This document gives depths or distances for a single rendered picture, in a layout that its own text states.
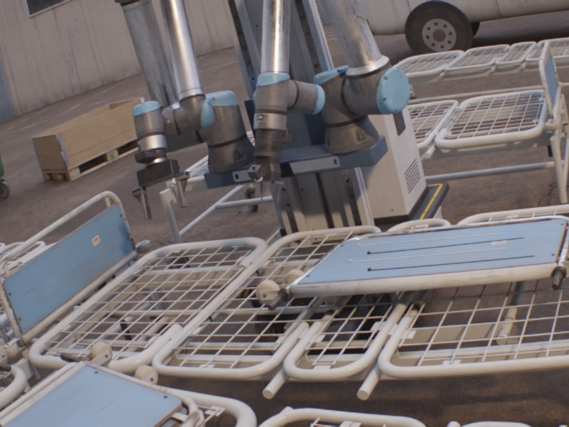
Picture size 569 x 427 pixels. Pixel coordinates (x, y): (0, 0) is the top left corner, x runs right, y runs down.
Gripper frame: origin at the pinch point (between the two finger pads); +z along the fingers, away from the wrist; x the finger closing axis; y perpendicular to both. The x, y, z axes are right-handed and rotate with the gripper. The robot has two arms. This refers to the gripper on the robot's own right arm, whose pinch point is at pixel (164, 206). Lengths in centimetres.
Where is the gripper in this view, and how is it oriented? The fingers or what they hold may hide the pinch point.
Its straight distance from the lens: 235.7
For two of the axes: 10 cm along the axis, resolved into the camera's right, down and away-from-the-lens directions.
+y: 3.6, 0.4, 9.3
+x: -9.0, 2.7, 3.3
